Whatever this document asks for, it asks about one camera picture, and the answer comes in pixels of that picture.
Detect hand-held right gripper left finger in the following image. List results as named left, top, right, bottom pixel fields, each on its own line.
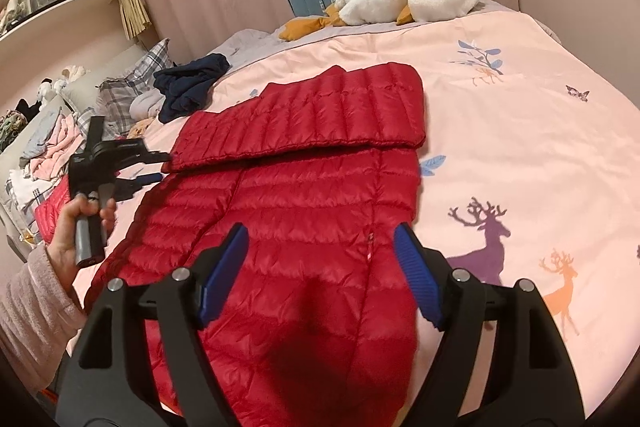
left=59, top=223, right=250, bottom=427

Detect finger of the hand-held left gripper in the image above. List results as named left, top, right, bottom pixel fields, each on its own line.
left=134, top=147, right=174, bottom=166
left=116, top=172, right=164, bottom=200

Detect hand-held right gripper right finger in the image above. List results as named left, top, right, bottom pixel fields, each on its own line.
left=393, top=223, right=586, bottom=427

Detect red down jacket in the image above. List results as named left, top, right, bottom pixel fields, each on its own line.
left=82, top=63, right=428, bottom=427

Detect pile of pastel clothes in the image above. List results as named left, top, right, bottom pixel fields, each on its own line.
left=0, top=107, right=87, bottom=210

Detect person's left hand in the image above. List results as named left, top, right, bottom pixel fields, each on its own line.
left=45, top=194, right=119, bottom=289

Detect tan cloth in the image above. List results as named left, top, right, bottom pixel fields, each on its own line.
left=126, top=119, right=157, bottom=140

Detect lilac cloth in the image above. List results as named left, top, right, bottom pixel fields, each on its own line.
left=129, top=91, right=166, bottom=118

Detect folded red jacket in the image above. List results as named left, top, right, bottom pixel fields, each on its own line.
left=34, top=179, right=77, bottom=244

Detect plaid pillow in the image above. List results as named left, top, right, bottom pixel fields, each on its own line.
left=94, top=79, right=151, bottom=128
left=117, top=38, right=173, bottom=82

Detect navy blue garment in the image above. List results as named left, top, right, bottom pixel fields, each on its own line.
left=152, top=53, right=231, bottom=124

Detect white pillow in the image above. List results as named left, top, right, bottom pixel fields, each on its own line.
left=60, top=44, right=151, bottom=110

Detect small plush toys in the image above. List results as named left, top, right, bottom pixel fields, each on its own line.
left=36, top=66, right=92, bottom=108

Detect beige hanging tassel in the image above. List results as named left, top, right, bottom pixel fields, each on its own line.
left=117, top=0, right=152, bottom=40

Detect grey bed sheet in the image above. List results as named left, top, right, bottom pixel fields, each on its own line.
left=197, top=24, right=351, bottom=70

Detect pink printed duvet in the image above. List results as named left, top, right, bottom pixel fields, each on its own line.
left=65, top=12, right=640, bottom=418

